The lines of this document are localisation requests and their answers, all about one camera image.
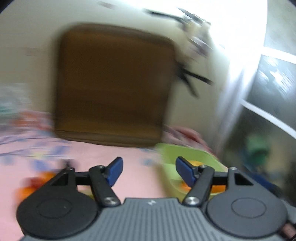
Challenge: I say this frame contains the pink deer bedsheet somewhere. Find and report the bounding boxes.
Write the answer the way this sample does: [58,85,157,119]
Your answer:
[0,111,223,241]

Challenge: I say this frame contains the brown seat cushion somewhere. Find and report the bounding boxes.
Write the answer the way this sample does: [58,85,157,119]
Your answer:
[54,24,177,147]

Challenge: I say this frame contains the black tape strips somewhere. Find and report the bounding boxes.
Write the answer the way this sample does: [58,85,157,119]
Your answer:
[177,62,213,98]

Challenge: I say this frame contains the clear plastic bag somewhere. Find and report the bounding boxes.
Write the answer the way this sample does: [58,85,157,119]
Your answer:
[1,83,31,126]

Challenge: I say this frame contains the frosted glass sliding door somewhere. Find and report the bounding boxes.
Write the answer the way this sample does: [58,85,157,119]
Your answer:
[212,1,295,197]

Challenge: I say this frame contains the white power strip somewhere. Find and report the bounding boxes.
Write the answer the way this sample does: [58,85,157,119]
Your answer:
[178,8,212,57]

